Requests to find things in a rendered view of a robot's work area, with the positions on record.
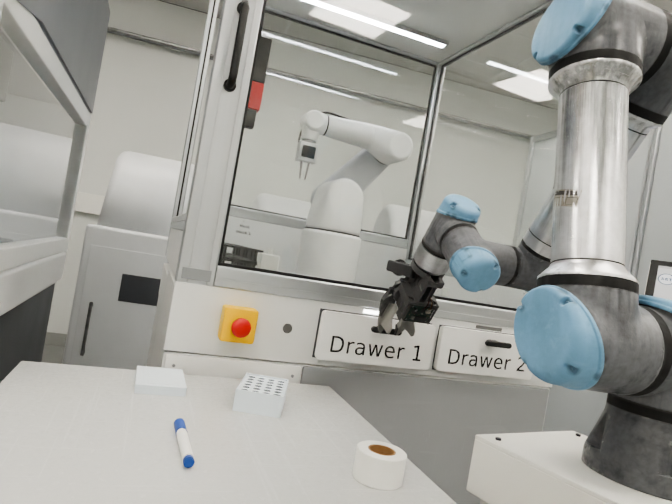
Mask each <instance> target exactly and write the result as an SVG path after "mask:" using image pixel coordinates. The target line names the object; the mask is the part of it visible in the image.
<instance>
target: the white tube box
mask: <svg viewBox="0 0 672 504"><path fill-rule="evenodd" d="M288 381H289V380H288V379H282V378H276V377H270V376H264V375H258V374H252V373H246V374H245V376H244V377H243V379H242V381H241V382H240V384H239V385H238V387H237V388H236V391H235V397H234V403H233V408H232V410H233V411H238V412H244V413H250V414H256V415H262V416H269V417H275V418H280V417H281V413H282V410H283V406H284V402H285V398H286V393H287V387H288Z"/></svg>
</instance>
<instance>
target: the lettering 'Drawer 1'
mask: <svg viewBox="0 0 672 504"><path fill-rule="evenodd" d="M334 338H339V339H341V341H342V346H341V348H340V349H339V350H332V349H333V343H334ZM358 344H361V345H363V348H362V347H358V348H356V349H355V353H356V354H357V355H361V354H362V355H364V351H365V345H364V344H363V343H357V345H358ZM343 347H344V340H343V338H341V337H339V336H332V342H331V348H330V352H340V351H341V350H342V349H343ZM419 347H420V346H414V348H417V353H416V359H412V360H413V361H420V359H418V353H419ZM375 348H376V357H379V355H380V352H381V350H382V348H383V345H381V348H380V350H379V352H378V348H377V345H375V346H374V348H373V351H372V353H371V344H369V352H370V356H372V355H373V353H374V350H375ZM388 348H392V349H393V351H387V349H388ZM358 349H363V351H362V352H361V353H357V350H358ZM387 352H388V353H395V349H394V347H392V346H388V347H387V348H386V349H385V356H386V357H387V358H393V356H392V357H389V356H387Z"/></svg>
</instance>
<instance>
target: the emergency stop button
mask: <svg viewBox="0 0 672 504"><path fill-rule="evenodd" d="M231 331H232V333H233V334H234V336H236V337H238V338H244V337H246V336H247V335H248V334H249V333H250V331H251V324H250V322H249V321H248V320H247V319H245V318H238V319H236V320H235V321H234V322H233V323H232V326H231Z"/></svg>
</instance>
